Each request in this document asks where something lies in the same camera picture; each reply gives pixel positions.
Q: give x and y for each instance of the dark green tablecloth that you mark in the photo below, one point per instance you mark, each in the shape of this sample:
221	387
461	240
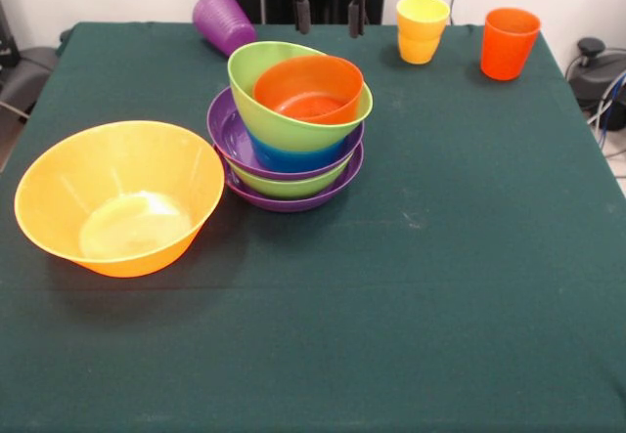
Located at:
303	355

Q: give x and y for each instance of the black device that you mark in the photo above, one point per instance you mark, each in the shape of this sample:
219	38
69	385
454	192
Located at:
7	37

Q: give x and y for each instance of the yellow cup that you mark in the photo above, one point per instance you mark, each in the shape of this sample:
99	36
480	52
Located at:
423	17
418	54

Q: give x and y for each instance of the purple bowl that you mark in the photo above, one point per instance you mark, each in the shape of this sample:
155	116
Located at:
293	204
227	135

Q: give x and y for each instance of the small red bowl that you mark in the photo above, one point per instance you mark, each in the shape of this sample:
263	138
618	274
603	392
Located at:
303	81

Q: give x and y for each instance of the large orange bowl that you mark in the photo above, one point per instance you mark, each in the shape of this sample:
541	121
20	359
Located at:
63	184

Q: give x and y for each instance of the green bowl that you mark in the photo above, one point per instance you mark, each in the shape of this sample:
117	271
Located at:
293	186
244	91

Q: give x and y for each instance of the red orange cup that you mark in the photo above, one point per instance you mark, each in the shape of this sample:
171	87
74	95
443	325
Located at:
506	52

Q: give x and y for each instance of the small blue bowl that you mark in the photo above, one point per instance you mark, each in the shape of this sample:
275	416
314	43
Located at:
298	159

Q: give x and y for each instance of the purple cup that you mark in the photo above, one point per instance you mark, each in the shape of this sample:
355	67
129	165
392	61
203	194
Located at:
222	22

